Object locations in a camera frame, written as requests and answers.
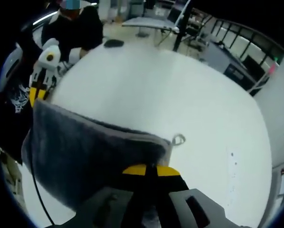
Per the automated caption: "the white background table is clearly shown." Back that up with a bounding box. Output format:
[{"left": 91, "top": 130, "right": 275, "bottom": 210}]
[{"left": 122, "top": 16, "right": 180, "bottom": 38}]

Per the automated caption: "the small black monitor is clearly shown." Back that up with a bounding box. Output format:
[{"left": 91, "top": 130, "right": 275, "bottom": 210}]
[{"left": 241, "top": 54, "right": 265, "bottom": 73}]

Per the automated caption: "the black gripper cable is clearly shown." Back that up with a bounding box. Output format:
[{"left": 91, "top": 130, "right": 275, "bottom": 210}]
[{"left": 28, "top": 140, "right": 55, "bottom": 226}]

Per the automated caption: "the black upright post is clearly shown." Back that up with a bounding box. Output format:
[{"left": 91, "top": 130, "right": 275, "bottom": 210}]
[{"left": 172, "top": 0, "right": 192, "bottom": 52}]

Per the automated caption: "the black computer mouse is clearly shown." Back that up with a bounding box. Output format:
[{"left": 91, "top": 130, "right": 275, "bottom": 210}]
[{"left": 103, "top": 39, "right": 125, "bottom": 48}]

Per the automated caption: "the grey office desk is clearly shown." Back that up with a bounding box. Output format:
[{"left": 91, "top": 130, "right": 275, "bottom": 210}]
[{"left": 203, "top": 40, "right": 256, "bottom": 90}]

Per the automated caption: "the grey towel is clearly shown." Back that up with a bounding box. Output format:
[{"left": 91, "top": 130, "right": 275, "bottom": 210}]
[{"left": 22, "top": 98, "right": 187, "bottom": 212}]

